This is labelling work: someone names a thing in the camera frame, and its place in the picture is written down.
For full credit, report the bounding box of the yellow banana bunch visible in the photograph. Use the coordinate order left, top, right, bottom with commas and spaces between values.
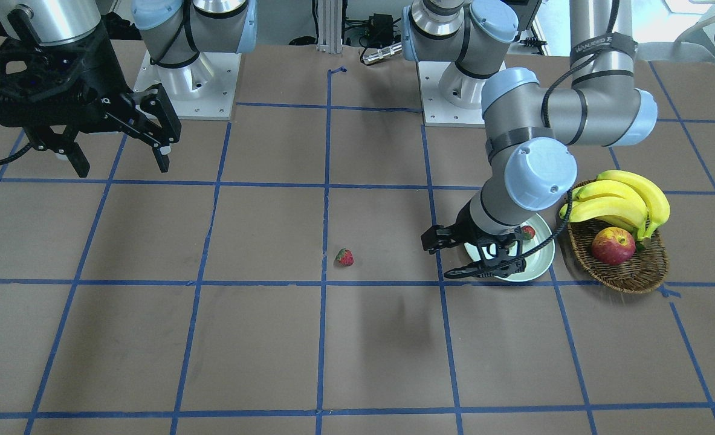
559, 170, 670, 242

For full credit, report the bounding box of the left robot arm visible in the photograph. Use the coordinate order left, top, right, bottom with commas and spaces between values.
401, 1, 658, 279

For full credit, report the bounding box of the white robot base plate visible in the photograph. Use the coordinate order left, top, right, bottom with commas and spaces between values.
133, 53, 242, 121

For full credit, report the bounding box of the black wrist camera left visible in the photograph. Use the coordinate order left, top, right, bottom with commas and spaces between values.
476, 234, 526, 278

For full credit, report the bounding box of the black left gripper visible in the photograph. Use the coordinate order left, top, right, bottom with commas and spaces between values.
421, 200, 503, 279

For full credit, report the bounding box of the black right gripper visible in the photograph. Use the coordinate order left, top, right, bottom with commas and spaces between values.
0, 24, 181, 178

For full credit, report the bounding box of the red strawberry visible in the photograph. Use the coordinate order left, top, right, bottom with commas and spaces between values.
335, 248, 354, 267
520, 225, 536, 240

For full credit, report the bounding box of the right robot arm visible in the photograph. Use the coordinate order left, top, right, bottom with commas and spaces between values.
0, 1, 257, 177

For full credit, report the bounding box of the red apple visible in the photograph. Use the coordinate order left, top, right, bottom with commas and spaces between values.
591, 227, 636, 265

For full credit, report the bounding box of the light green plate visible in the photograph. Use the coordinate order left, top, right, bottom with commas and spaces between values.
496, 214, 555, 283

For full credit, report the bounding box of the brown wicker basket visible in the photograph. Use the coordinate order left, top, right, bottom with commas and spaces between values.
558, 170, 670, 294

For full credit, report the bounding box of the aluminium frame post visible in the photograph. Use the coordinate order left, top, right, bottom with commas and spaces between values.
311, 1, 347, 57

